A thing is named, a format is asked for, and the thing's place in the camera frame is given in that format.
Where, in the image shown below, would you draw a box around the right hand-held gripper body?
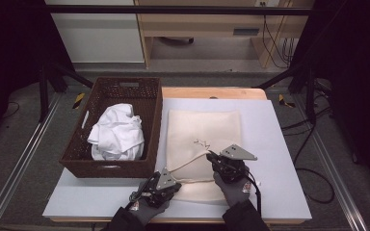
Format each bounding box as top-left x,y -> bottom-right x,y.
213,143 -> 258,184

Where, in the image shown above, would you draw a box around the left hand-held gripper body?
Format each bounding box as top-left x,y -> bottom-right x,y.
139,167 -> 183,208

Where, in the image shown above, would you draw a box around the cream zippered laundry bag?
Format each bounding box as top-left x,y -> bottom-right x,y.
165,108 -> 243,207

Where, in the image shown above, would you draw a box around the white garment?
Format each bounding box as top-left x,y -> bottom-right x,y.
87,102 -> 145,162

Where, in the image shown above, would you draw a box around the brown woven basket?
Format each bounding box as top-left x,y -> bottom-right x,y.
59,76 -> 164,179

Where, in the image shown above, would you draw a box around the person's right hand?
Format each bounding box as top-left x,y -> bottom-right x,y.
213,172 -> 259,208

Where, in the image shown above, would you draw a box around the white board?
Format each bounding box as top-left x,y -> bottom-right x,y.
41,97 -> 313,222

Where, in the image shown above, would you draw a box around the black metal stand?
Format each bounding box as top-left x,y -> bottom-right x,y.
38,60 -> 94,123
255,62 -> 318,125

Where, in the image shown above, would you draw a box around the light wooden desk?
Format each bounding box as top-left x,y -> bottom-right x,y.
133,0 -> 316,69

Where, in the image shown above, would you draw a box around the black horizontal bar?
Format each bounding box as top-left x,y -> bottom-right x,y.
46,4 -> 313,15

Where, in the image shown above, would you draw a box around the black curtain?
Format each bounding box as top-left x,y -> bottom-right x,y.
287,0 -> 370,192
0,0 -> 76,152

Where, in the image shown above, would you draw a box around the white cabinet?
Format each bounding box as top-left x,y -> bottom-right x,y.
45,0 -> 145,64

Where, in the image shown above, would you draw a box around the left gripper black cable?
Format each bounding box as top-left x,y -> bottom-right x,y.
128,178 -> 152,204

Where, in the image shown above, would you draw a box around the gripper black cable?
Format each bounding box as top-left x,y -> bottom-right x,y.
246,171 -> 335,218
128,178 -> 152,204

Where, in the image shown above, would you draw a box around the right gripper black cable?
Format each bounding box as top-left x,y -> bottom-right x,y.
246,171 -> 335,218

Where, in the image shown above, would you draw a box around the black floor cables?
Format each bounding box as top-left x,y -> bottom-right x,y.
280,76 -> 333,165

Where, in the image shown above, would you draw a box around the aluminium floor rail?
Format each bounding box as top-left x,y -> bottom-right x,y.
292,95 -> 369,231
0,91 -> 63,231

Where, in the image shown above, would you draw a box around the hanging black cables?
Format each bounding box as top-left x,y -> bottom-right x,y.
262,13 -> 299,69

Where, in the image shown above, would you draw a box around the thin black floor cable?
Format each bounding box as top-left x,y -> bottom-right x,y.
2,101 -> 21,120

